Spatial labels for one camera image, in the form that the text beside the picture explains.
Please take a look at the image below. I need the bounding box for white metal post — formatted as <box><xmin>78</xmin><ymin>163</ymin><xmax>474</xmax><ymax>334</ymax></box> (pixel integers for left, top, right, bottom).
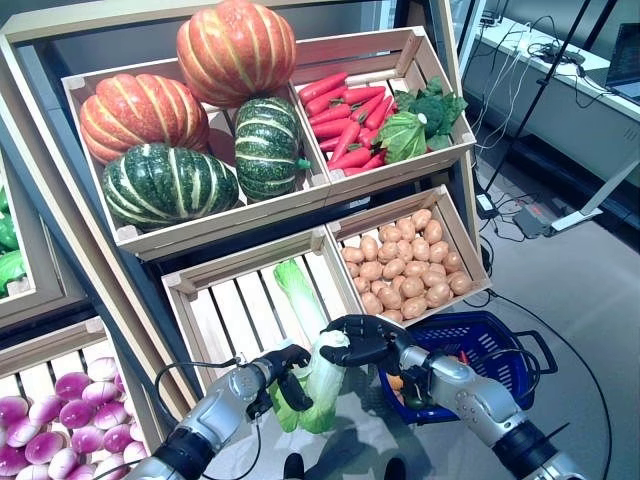
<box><xmin>457</xmin><ymin>0</ymin><xmax>489</xmax><ymax>66</ymax></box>

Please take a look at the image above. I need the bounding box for green leafy cabbage head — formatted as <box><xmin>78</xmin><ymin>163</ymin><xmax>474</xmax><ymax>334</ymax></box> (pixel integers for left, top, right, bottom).
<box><xmin>375</xmin><ymin>110</ymin><xmax>429</xmax><ymax>165</ymax></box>

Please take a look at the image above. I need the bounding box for white office desk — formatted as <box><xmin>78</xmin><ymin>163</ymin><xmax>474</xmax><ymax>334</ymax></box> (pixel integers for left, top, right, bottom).
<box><xmin>462</xmin><ymin>14</ymin><xmax>640</xmax><ymax>239</ymax></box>

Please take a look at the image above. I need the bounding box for wooden cabbage crate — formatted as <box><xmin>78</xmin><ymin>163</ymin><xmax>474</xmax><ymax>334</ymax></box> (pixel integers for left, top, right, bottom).
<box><xmin>160</xmin><ymin>227</ymin><xmax>364</xmax><ymax>396</ymax></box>

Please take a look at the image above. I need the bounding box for dark laptop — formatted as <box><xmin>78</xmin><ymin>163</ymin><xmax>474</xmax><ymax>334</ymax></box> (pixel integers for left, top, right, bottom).
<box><xmin>604</xmin><ymin>22</ymin><xmax>640</xmax><ymax>99</ymax></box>

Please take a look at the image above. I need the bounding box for black tripod pole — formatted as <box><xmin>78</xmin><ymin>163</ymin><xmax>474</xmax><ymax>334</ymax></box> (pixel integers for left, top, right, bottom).
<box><xmin>482</xmin><ymin>0</ymin><xmax>594</xmax><ymax>191</ymax></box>

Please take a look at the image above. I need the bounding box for black left robot foot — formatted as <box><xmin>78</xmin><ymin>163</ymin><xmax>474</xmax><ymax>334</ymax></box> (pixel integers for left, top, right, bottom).
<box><xmin>283</xmin><ymin>452</ymin><xmax>305</xmax><ymax>480</ymax></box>

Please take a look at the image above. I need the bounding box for purple white turnip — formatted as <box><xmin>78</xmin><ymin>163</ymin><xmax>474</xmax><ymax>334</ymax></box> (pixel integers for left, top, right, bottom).
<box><xmin>24</xmin><ymin>432</ymin><xmax>69</xmax><ymax>464</ymax></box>
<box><xmin>72</xmin><ymin>424</ymin><xmax>106</xmax><ymax>454</ymax></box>
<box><xmin>54</xmin><ymin>372</ymin><xmax>94</xmax><ymax>401</ymax></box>
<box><xmin>82</xmin><ymin>382</ymin><xmax>119</xmax><ymax>407</ymax></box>

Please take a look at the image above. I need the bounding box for dark green broccoli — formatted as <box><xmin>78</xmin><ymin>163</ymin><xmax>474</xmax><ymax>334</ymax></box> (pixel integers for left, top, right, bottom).
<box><xmin>394</xmin><ymin>75</ymin><xmax>469</xmax><ymax>151</ymax></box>

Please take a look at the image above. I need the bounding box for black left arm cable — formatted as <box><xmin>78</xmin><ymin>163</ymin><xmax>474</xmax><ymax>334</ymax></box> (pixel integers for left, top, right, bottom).
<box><xmin>153</xmin><ymin>355</ymin><xmax>264</xmax><ymax>480</ymax></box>

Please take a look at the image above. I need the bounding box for black router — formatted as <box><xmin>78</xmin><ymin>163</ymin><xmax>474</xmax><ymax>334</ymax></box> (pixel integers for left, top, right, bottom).
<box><xmin>479</xmin><ymin>0</ymin><xmax>507</xmax><ymax>27</ymax></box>

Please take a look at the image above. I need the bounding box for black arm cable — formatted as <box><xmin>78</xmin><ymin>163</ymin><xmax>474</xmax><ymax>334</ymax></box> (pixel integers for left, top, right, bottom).
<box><xmin>153</xmin><ymin>355</ymin><xmax>264</xmax><ymax>480</ymax></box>
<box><xmin>479</xmin><ymin>347</ymin><xmax>544</xmax><ymax>396</ymax></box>

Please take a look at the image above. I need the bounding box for wooden potato crate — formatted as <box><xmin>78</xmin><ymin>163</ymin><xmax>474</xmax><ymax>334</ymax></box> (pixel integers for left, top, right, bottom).
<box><xmin>324</xmin><ymin>184</ymin><xmax>494</xmax><ymax>326</ymax></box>

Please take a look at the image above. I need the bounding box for large orange striped pumpkin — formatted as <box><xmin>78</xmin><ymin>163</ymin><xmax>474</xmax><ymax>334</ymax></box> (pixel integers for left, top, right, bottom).
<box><xmin>175</xmin><ymin>0</ymin><xmax>297</xmax><ymax>108</ymax></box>

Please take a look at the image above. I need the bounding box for wooden carrot crate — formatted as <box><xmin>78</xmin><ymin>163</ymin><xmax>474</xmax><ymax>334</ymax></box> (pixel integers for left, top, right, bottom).
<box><xmin>289</xmin><ymin>27</ymin><xmax>477</xmax><ymax>206</ymax></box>

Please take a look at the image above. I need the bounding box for napa cabbage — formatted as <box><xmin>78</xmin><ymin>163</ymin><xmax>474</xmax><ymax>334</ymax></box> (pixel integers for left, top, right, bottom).
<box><xmin>268</xmin><ymin>329</ymin><xmax>349</xmax><ymax>435</ymax></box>
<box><xmin>272</xmin><ymin>258</ymin><xmax>334</xmax><ymax>346</ymax></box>

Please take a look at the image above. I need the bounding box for green leafy vegetable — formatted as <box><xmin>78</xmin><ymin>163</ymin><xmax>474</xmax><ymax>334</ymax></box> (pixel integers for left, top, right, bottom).
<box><xmin>0</xmin><ymin>187</ymin><xmax>27</xmax><ymax>299</ymax></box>

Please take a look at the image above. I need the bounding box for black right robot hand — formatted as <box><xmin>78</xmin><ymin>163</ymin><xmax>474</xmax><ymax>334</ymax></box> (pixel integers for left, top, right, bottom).
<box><xmin>318</xmin><ymin>313</ymin><xmax>419</xmax><ymax>371</ymax></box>

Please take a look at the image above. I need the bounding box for black cable hub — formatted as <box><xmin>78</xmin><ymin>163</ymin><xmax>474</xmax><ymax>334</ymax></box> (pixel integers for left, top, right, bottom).
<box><xmin>527</xmin><ymin>42</ymin><xmax>586</xmax><ymax>66</ymax></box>

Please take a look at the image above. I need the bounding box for neighbouring wooden crate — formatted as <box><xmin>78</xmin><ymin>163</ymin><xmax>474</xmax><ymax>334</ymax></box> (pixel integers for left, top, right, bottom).
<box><xmin>0</xmin><ymin>149</ymin><xmax>94</xmax><ymax>329</ymax></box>

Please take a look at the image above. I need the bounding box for black power adapter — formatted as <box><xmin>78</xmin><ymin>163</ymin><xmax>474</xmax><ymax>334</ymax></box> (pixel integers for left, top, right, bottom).
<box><xmin>474</xmin><ymin>192</ymin><xmax>501</xmax><ymax>219</ymax></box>

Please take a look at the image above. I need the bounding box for wooden pumpkin crate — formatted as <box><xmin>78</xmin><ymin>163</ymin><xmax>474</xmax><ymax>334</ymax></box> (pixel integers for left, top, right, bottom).
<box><xmin>60</xmin><ymin>57</ymin><xmax>331</xmax><ymax>261</ymax></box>

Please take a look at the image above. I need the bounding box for grey floor power box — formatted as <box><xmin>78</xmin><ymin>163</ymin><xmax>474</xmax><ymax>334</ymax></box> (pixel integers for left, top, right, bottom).
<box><xmin>512</xmin><ymin>202</ymin><xmax>559</xmax><ymax>239</ymax></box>

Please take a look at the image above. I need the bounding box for wooden turnip crate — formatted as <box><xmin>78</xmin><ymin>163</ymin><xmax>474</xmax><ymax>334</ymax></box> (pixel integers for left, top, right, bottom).
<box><xmin>0</xmin><ymin>317</ymin><xmax>166</xmax><ymax>480</ymax></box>

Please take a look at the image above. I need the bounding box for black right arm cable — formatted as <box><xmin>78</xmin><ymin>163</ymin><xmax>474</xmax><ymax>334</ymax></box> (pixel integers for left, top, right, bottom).
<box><xmin>479</xmin><ymin>347</ymin><xmax>544</xmax><ymax>396</ymax></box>

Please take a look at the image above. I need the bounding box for blue plastic shopping basket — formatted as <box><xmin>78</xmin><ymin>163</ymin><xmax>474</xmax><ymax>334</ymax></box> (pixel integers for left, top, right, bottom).
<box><xmin>378</xmin><ymin>310</ymin><xmax>559</xmax><ymax>426</ymax></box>

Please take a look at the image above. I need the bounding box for green striped pumpkin with stem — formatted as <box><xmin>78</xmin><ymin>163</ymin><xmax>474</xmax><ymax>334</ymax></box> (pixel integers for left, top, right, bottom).
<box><xmin>233</xmin><ymin>97</ymin><xmax>311</xmax><ymax>203</ymax></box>

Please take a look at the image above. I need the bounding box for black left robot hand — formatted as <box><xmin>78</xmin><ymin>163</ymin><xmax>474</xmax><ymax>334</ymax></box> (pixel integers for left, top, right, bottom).
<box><xmin>254</xmin><ymin>344</ymin><xmax>315</xmax><ymax>412</ymax></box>

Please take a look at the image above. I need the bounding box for black floor cable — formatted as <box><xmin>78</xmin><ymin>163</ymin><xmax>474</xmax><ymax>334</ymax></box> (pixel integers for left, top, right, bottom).
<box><xmin>479</xmin><ymin>289</ymin><xmax>614</xmax><ymax>480</ymax></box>

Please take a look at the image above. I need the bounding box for wooden display shelf frame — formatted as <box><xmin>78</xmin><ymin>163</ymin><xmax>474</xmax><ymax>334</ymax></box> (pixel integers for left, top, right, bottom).
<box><xmin>0</xmin><ymin>0</ymin><xmax>481</xmax><ymax>451</ymax></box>

